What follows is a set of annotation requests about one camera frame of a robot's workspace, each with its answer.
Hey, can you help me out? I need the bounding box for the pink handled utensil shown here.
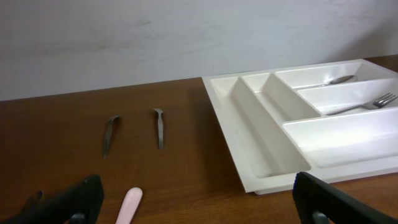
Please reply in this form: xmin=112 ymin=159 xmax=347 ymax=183
xmin=116 ymin=187 xmax=143 ymax=224

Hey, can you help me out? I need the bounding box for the silver fork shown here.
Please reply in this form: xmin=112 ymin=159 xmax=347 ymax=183
xmin=326 ymin=93 xmax=397 ymax=116

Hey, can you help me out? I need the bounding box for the small bent spoon right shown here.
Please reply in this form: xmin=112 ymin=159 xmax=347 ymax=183
xmin=154 ymin=108 xmax=164 ymax=149

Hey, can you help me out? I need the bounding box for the small bent spoon left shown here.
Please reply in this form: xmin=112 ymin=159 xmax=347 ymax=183
xmin=103 ymin=115 xmax=119 ymax=159

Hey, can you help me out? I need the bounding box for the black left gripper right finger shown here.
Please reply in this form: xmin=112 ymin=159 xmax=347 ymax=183
xmin=292 ymin=172 xmax=397 ymax=224

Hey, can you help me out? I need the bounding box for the small bent spoon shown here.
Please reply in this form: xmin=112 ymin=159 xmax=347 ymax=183
xmin=103 ymin=115 xmax=119 ymax=159
xmin=154 ymin=108 xmax=164 ymax=149

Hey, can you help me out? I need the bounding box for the dark chopstick left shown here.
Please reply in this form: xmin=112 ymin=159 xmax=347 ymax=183
xmin=21 ymin=190 xmax=44 ymax=213

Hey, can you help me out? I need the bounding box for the white plastic cutlery tray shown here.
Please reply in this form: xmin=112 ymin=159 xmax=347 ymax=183
xmin=203 ymin=59 xmax=397 ymax=195

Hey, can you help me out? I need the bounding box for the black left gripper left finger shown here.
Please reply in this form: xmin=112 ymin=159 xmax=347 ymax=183
xmin=1 ymin=174 xmax=104 ymax=224

